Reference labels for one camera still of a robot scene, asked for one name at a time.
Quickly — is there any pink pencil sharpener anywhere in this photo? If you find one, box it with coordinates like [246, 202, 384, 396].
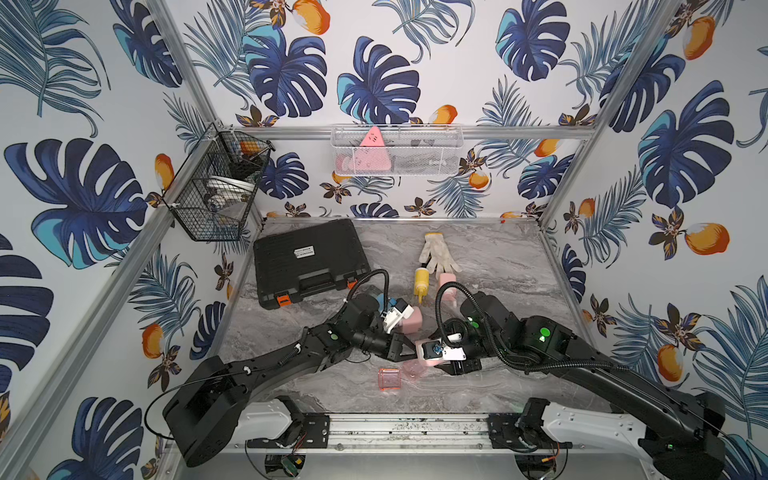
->
[400, 306, 423, 335]
[438, 273, 457, 295]
[415, 339, 443, 367]

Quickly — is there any pink clear sharpener tray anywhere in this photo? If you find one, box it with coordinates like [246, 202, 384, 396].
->
[400, 359, 429, 380]
[377, 368, 402, 391]

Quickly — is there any yellow pencil sharpener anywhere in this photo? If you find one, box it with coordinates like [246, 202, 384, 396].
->
[413, 267, 430, 304]

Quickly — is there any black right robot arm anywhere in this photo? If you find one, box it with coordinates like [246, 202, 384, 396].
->
[434, 281, 726, 479]

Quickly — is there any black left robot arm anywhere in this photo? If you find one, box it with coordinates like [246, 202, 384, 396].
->
[162, 269, 417, 468]

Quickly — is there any blue pencil sharpener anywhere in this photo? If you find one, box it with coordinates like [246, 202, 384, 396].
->
[375, 293, 386, 311]

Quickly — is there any white knit work glove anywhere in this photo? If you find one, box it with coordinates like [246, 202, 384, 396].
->
[418, 232, 462, 278]

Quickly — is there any black plastic tool case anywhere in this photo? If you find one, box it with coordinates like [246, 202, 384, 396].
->
[253, 219, 371, 310]

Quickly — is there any pink triangular object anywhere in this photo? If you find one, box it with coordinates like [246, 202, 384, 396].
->
[352, 126, 393, 173]

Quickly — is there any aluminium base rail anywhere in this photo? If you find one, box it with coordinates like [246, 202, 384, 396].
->
[167, 411, 655, 455]

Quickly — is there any clear wall-mounted shelf bin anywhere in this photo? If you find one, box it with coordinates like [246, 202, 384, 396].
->
[330, 125, 464, 177]

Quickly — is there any black wire basket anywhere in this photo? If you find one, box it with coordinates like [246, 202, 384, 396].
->
[162, 123, 275, 242]

